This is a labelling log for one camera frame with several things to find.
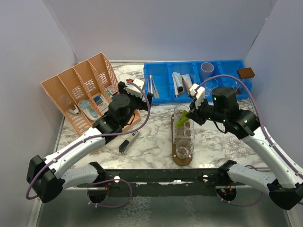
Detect clear front cup on tray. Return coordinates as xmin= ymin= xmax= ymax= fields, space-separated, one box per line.
xmin=176 ymin=139 xmax=194 ymax=159

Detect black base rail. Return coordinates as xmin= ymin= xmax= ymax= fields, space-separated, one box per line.
xmin=77 ymin=168 xmax=237 ymax=197

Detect lime green toothpaste tube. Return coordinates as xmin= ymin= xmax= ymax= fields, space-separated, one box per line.
xmin=176 ymin=110 xmax=190 ymax=127

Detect blue white box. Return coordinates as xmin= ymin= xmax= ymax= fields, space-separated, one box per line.
xmin=93 ymin=94 xmax=108 ymax=113

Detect black silver stapler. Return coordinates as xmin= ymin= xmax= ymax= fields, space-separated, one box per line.
xmin=118 ymin=131 xmax=140 ymax=155

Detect small red white boxes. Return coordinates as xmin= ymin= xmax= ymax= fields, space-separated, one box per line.
xmin=106 ymin=85 xmax=118 ymax=98

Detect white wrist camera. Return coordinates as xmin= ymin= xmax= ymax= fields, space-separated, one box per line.
xmin=188 ymin=83 xmax=205 ymax=109
xmin=125 ymin=79 xmax=145 ymax=98

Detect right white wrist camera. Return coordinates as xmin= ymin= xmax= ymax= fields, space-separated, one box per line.
xmin=188 ymin=83 xmax=205 ymax=109

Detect clear textured glass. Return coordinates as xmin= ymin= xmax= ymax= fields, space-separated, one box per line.
xmin=172 ymin=119 xmax=195 ymax=143

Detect brown wooden tray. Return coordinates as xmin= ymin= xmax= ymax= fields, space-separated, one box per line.
xmin=171 ymin=114 xmax=194 ymax=166

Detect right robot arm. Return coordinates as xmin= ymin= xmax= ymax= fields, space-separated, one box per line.
xmin=186 ymin=84 xmax=303 ymax=210

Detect blue bin with toothbrushes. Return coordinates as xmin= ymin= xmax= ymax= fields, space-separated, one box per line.
xmin=143 ymin=62 xmax=171 ymax=105

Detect clear cup on tray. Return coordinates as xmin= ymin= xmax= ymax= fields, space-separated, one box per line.
xmin=176 ymin=139 xmax=194 ymax=159
xmin=173 ymin=105 xmax=189 ymax=128

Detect clear cup in bin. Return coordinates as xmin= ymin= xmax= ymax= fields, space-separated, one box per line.
xmin=203 ymin=79 xmax=218 ymax=96

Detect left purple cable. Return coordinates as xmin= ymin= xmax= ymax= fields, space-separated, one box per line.
xmin=25 ymin=79 xmax=152 ymax=209

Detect small white clip tool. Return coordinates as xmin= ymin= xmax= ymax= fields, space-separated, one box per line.
xmin=68 ymin=105 xmax=80 ymax=116

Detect white tube black cap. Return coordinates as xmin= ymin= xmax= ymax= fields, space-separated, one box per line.
xmin=178 ymin=74 xmax=184 ymax=94

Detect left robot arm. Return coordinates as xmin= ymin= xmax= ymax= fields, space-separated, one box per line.
xmin=26 ymin=79 xmax=153 ymax=203

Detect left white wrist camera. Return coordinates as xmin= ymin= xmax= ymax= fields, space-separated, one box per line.
xmin=125 ymin=79 xmax=145 ymax=98

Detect blue bin with toothpastes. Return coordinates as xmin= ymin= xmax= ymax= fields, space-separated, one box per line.
xmin=169 ymin=62 xmax=200 ymax=103

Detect blue bin with jar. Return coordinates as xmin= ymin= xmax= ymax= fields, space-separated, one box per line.
xmin=217 ymin=60 xmax=252 ymax=100

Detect light blue razor package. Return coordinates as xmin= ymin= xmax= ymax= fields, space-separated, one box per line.
xmin=78 ymin=99 xmax=99 ymax=121

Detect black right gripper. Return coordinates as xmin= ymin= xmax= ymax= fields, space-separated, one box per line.
xmin=186 ymin=95 xmax=227 ymax=126

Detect clear jar brown lid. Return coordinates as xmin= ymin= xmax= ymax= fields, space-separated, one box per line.
xmin=232 ymin=67 xmax=255 ymax=93

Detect peach desk organizer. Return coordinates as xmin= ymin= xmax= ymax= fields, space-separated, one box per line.
xmin=40 ymin=52 xmax=142 ymax=156

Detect lilac plastic cup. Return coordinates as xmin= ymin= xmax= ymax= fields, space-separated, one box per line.
xmin=200 ymin=62 xmax=214 ymax=78

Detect white tube orange cap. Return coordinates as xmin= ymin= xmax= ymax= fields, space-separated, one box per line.
xmin=182 ymin=74 xmax=193 ymax=90

